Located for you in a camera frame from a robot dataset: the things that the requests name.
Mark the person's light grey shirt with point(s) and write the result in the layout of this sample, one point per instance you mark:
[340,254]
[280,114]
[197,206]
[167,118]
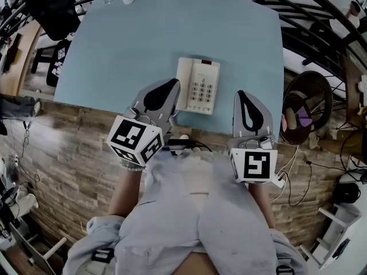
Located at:
[100,231]

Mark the black rectangular device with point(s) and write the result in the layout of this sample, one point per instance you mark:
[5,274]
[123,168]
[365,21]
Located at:
[183,143]

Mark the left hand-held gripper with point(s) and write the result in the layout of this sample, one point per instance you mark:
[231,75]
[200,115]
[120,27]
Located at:
[129,136]

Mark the person's left forearm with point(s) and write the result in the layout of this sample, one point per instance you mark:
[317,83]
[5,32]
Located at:
[124,193]

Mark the black metal railing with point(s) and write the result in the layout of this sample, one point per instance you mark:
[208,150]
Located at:
[315,19]

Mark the white telephone handset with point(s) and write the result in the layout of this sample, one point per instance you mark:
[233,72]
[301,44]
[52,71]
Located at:
[183,79]

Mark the purple cushion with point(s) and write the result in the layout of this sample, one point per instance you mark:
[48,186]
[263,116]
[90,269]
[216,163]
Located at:
[304,117]

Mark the black office chair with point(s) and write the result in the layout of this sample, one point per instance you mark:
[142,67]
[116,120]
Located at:
[54,13]

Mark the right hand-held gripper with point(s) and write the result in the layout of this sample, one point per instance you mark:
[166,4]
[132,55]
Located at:
[255,166]

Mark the person's bare torso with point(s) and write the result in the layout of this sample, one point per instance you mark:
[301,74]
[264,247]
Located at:
[199,265]

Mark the white power adapter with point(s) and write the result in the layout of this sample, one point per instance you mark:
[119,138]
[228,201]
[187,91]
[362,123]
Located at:
[279,181]

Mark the person's right forearm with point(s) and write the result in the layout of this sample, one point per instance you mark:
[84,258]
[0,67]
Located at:
[261,205]

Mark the black bag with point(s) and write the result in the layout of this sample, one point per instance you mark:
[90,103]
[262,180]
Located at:
[347,193]

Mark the beige cushion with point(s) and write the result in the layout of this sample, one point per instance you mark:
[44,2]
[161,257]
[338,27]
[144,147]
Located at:
[291,119]

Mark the person's white shoe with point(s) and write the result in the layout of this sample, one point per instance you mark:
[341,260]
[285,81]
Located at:
[184,137]
[196,149]

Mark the white open cabinet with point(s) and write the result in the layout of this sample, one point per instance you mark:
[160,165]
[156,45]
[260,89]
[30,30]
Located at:
[338,233]

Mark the white telephone base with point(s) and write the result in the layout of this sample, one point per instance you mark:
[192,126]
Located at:
[205,76]

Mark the light wooden desk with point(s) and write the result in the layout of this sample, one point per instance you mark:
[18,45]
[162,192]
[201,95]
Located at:
[20,64]

